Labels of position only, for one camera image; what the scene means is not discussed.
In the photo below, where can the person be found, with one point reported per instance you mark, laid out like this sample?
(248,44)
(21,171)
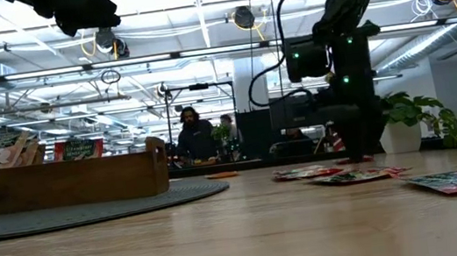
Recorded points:
(196,141)
(227,121)

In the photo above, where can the black aluminium table frame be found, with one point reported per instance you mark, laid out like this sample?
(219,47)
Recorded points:
(260,163)

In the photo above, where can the black monitor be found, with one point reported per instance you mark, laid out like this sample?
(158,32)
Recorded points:
(293,113)

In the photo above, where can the red white striped object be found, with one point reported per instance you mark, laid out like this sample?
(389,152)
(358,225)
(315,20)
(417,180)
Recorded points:
(335,142)

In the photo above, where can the wooden three-compartment tray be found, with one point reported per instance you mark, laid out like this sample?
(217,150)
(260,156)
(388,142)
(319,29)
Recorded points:
(63,185)

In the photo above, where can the silver ventilation duct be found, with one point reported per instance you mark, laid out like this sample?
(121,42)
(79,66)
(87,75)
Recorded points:
(421,47)

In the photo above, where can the round grey mat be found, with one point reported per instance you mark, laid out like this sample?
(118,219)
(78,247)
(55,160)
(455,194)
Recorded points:
(89,213)

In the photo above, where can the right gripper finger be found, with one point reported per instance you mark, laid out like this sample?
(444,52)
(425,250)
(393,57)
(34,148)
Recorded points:
(353,142)
(371,138)

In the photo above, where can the orange tea packet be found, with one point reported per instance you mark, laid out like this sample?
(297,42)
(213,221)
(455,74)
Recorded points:
(222,175)

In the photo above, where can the small green background plant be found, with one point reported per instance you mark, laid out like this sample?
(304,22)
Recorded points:
(220,134)

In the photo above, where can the green potted plant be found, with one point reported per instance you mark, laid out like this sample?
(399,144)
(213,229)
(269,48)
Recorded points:
(402,138)

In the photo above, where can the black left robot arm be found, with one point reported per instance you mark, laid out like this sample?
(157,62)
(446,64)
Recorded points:
(71,11)

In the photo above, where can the black cabinet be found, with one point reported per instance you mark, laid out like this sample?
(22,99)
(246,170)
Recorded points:
(256,137)

